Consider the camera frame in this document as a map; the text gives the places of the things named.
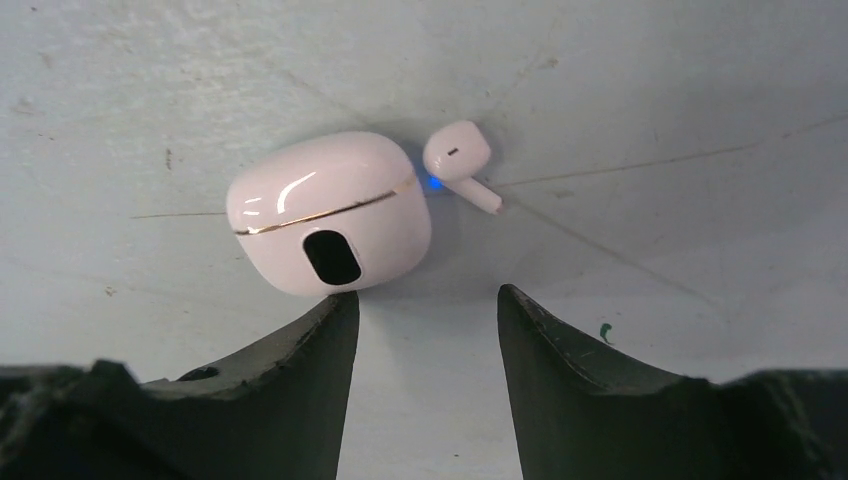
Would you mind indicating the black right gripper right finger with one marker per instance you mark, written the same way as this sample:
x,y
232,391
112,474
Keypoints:
x,y
584,410

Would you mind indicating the white stem earbud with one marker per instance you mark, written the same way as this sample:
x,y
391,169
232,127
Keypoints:
x,y
454,154

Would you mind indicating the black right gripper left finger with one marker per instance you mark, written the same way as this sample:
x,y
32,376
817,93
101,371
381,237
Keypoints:
x,y
274,409

